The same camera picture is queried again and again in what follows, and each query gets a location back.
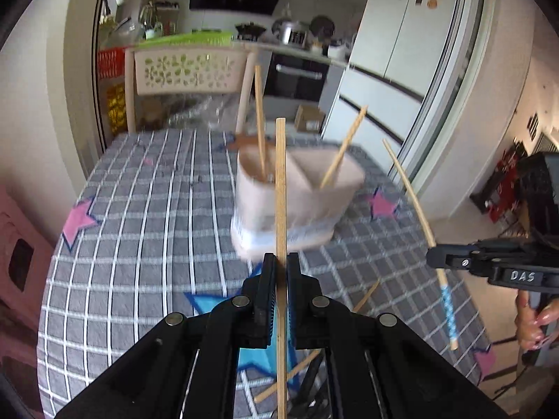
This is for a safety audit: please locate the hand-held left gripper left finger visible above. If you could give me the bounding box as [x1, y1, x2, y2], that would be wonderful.
[55, 252, 278, 419]

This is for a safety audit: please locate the cardboard box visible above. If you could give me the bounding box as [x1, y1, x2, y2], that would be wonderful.
[294, 105, 326, 134]

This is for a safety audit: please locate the beige divided utensil holder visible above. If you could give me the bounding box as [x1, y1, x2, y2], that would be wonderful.
[230, 135, 368, 263]

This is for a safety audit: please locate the sliding door frame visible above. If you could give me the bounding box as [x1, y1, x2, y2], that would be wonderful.
[399, 0, 487, 184]

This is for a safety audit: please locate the pink plastic stool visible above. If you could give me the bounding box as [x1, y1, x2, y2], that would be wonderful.
[0, 183, 55, 315]

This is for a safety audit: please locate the beige flower-cutout basket rack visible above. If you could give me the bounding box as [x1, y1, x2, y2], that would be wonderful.
[126, 45, 259, 136]

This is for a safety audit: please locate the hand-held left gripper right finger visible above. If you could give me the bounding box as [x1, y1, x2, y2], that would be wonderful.
[286, 252, 509, 419]

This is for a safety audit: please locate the red plastic crate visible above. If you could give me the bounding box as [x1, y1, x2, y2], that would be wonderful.
[97, 47, 132, 80]

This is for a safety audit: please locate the plain wooden chopstick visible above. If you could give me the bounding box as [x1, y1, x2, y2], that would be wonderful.
[254, 280, 380, 403]
[254, 65, 268, 181]
[275, 118, 289, 419]
[320, 105, 369, 189]

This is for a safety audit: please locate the person's right hand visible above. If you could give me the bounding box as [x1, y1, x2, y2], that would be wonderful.
[514, 290, 559, 352]

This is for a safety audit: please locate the white refrigerator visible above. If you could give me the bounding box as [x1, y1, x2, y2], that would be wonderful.
[321, 0, 472, 151]

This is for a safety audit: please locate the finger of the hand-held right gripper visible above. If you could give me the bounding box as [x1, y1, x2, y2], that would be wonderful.
[426, 238, 559, 294]

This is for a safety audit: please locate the yellow package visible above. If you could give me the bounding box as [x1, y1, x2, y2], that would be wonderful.
[107, 84, 128, 134]

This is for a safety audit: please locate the green plastic basket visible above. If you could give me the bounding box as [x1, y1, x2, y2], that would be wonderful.
[133, 30, 234, 51]

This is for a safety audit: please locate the round black mesh lid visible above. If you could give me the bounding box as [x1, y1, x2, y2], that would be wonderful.
[311, 15, 335, 38]

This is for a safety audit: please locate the blue patterned wooden chopstick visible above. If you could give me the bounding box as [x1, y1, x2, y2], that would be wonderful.
[383, 139, 459, 351]

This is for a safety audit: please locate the grey plaid star tablecloth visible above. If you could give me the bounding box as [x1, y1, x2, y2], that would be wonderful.
[37, 128, 499, 419]

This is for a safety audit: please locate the clear plastic bag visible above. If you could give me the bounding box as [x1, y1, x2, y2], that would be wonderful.
[168, 96, 239, 132]

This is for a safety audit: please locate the black wok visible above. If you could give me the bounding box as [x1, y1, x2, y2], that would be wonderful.
[236, 23, 267, 40]

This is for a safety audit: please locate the black built-in oven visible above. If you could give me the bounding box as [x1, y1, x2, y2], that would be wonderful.
[264, 52, 330, 101]

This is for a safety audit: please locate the red and black bundle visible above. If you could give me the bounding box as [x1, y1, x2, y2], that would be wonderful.
[472, 140, 531, 223]

